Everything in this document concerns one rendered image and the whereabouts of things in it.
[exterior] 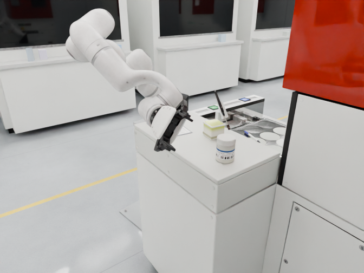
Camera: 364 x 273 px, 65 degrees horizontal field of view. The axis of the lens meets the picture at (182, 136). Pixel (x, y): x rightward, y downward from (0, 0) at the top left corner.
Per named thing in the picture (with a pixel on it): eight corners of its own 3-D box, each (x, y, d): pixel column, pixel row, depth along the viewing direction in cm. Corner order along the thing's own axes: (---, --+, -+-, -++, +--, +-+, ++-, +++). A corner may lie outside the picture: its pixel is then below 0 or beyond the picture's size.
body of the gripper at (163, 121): (178, 109, 92) (192, 117, 82) (162, 136, 92) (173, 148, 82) (158, 98, 88) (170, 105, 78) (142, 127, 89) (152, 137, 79)
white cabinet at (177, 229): (317, 254, 189) (348, 145, 155) (207, 349, 137) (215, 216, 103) (245, 205, 236) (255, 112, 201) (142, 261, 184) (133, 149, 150)
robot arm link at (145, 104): (177, 115, 94) (157, 134, 94) (166, 107, 106) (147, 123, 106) (162, 96, 91) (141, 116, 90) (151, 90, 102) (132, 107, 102)
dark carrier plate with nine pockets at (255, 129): (319, 140, 142) (320, 139, 142) (276, 160, 124) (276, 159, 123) (264, 119, 167) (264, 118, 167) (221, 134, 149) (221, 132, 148)
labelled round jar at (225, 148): (238, 160, 110) (239, 137, 106) (224, 166, 106) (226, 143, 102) (225, 153, 115) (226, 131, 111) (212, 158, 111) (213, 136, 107)
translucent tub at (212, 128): (225, 137, 128) (226, 123, 125) (210, 141, 125) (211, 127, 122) (215, 131, 134) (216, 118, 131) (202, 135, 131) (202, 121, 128)
